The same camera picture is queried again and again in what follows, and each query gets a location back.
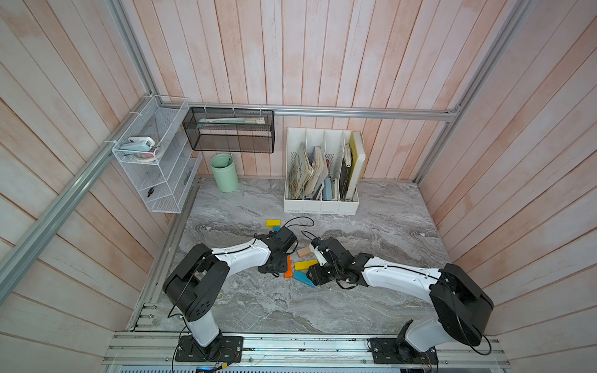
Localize small yellow wooden block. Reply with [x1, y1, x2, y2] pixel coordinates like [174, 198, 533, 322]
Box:
[266, 219, 282, 228]

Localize orange wooden block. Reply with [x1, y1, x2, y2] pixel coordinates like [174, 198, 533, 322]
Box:
[284, 256, 293, 278]

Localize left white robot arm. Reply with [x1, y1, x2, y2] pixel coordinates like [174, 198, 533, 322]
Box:
[163, 226, 298, 349]

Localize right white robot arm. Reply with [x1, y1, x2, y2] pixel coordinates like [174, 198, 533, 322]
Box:
[307, 236, 494, 361]

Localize natural wooden block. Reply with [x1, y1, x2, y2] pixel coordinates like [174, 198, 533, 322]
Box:
[297, 247, 313, 257]

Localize long yellow wooden block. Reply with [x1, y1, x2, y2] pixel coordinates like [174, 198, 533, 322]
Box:
[294, 259, 318, 271]

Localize illustrated Chinese history book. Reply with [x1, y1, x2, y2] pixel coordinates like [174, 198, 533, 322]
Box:
[287, 142, 313, 200]

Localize white plastic file organizer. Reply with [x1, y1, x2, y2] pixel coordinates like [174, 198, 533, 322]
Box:
[283, 128, 360, 215]

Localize mint green plastic cup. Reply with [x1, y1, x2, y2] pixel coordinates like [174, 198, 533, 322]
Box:
[210, 153, 239, 193]

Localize cream hardcover book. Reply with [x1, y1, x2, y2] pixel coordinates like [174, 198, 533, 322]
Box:
[345, 131, 367, 201]

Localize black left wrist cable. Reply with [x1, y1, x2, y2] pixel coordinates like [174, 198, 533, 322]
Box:
[281, 215, 316, 232]

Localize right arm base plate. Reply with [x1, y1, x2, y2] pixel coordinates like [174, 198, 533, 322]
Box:
[368, 337, 439, 366]

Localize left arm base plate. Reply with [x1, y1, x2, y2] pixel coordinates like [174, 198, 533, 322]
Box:
[174, 334, 244, 363]

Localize black wire mesh basket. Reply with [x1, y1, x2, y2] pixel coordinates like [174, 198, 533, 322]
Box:
[182, 106, 276, 154]

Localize aluminium front rail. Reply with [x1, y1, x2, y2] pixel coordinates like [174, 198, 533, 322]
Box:
[102, 331, 511, 369]

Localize white wire shelf rack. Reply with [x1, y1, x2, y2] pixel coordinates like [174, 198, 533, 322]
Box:
[112, 95, 202, 214]

